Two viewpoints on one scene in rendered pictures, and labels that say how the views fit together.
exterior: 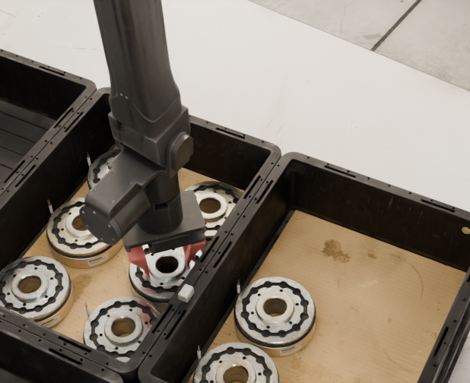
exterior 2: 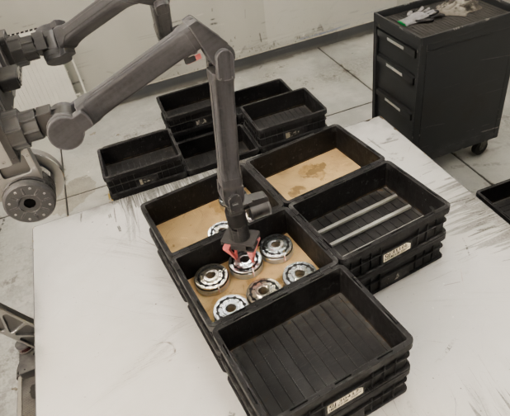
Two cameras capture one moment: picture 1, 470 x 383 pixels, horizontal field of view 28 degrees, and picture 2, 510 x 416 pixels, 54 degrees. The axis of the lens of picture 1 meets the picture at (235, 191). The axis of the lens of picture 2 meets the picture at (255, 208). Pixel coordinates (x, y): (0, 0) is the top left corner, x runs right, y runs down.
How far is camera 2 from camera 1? 177 cm
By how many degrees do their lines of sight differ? 85
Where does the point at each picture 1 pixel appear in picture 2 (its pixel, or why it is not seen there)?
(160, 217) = not seen: hidden behind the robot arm
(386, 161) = (107, 328)
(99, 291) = (274, 274)
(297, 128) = (120, 367)
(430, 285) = (167, 229)
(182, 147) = not seen: hidden behind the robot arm
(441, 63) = not seen: outside the picture
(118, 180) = (252, 196)
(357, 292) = (190, 237)
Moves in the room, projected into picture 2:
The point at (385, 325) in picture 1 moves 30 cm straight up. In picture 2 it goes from (193, 224) to (172, 152)
